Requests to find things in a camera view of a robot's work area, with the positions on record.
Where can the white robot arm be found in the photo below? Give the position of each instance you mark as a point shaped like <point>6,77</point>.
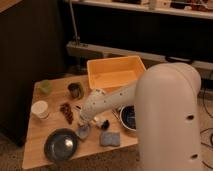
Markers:
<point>166,114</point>

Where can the blue grey plate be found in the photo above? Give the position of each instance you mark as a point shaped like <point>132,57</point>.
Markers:
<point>60,145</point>

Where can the small wooden table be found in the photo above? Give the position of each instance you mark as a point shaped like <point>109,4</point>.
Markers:
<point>39,130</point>

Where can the dark metal cup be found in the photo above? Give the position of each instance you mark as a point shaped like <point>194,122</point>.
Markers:
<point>75,90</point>

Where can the grey towel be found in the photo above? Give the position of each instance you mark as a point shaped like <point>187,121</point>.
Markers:
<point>83,131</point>

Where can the dark blue bowl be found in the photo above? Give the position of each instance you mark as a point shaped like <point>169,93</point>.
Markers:
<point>127,117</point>

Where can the white paper cup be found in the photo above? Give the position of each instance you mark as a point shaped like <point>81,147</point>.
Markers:
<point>40,109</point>

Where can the dark cabinet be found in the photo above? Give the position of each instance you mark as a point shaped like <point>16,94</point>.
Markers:
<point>31,49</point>

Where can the grey metal shelf rail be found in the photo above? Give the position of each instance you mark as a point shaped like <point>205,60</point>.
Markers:
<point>93,50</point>

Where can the green plastic cup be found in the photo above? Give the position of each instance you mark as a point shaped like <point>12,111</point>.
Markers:
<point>45,87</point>

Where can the orange plastic bin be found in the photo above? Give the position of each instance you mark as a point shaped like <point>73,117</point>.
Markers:
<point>112,73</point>

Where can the white handled dish brush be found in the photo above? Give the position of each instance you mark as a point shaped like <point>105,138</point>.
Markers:
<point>100,122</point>

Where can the blue sponge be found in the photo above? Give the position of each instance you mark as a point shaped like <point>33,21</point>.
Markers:
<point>110,139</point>

